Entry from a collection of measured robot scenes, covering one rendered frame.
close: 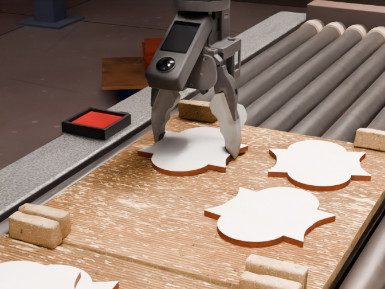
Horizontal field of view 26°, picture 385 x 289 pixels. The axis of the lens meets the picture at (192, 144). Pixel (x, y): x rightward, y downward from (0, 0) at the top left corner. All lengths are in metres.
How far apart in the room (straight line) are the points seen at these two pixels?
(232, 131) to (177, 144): 0.09
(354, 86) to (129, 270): 0.74
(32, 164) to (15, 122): 2.83
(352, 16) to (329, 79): 0.42
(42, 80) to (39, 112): 0.51
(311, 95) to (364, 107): 0.10
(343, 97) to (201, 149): 0.39
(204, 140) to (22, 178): 0.25
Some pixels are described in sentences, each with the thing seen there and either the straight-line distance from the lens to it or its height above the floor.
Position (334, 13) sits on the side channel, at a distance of 1.92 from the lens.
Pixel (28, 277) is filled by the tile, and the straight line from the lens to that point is 0.80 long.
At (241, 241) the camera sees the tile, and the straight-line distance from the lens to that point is 0.88.
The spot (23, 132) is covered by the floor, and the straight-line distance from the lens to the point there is 3.85.
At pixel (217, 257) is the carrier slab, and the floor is 0.94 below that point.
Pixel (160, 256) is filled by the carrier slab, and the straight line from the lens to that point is 0.87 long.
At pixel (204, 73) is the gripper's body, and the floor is 1.05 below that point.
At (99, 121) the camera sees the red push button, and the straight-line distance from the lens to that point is 1.26.
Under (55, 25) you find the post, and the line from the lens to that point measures 5.69.
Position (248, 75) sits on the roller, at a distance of 1.53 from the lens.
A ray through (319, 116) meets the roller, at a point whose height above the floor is 0.92.
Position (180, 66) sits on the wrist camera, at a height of 1.08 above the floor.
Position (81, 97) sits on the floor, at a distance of 4.28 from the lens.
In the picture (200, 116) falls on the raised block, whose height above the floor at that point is 0.94.
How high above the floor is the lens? 1.37
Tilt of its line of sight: 22 degrees down
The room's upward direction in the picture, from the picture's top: straight up
